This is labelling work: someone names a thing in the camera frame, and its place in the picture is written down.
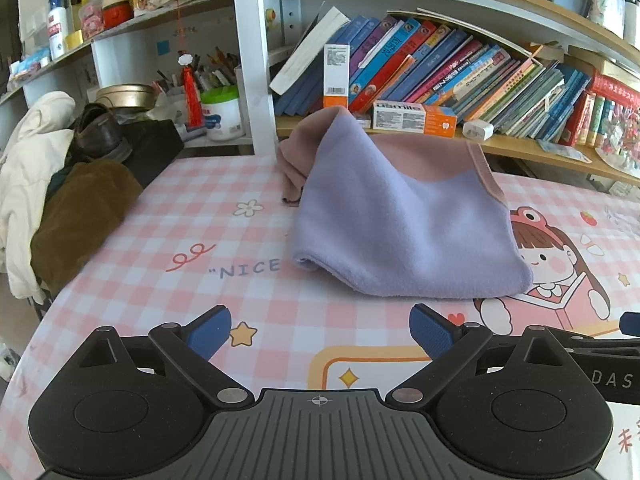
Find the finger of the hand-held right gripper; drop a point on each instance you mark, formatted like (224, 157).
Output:
(631, 323)

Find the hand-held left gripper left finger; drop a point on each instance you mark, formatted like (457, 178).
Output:
(210, 332)

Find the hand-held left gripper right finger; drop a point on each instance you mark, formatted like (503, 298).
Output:
(430, 332)

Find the purple and pink sweater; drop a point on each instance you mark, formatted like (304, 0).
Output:
(400, 220)

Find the pink checked cartoon tablecloth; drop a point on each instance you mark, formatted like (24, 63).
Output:
(200, 210)

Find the brown cloth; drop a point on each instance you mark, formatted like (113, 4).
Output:
(85, 220)

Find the colourful bead ornament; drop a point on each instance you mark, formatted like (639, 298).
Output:
(622, 140)

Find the pale blue flat packet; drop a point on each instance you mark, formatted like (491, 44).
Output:
(562, 150)

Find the black box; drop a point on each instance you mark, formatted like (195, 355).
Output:
(155, 150)

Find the white charger adapter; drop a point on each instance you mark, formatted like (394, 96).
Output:
(478, 130)

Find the long orange and white box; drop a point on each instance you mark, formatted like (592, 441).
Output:
(415, 120)

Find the white jar with green lid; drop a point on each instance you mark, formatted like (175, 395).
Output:
(222, 115)

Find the brown leather shoe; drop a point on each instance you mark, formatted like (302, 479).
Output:
(97, 132)

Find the red tassel ornament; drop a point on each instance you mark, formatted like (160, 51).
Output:
(192, 95)

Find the white padded jacket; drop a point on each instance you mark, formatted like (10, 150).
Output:
(25, 175)

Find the gold metal bowl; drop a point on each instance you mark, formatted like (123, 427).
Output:
(125, 96)

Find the bunch of pens and pencils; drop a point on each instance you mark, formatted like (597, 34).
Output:
(212, 72)

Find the row of colourful books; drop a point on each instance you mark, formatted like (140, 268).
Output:
(450, 70)

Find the tall orange and white box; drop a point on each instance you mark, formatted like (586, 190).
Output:
(336, 75)

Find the white and wood bookshelf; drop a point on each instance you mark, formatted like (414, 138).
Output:
(250, 60)

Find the red and white toy bottle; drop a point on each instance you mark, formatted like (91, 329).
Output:
(117, 10)

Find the white lotion bottle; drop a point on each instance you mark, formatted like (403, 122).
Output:
(58, 30)

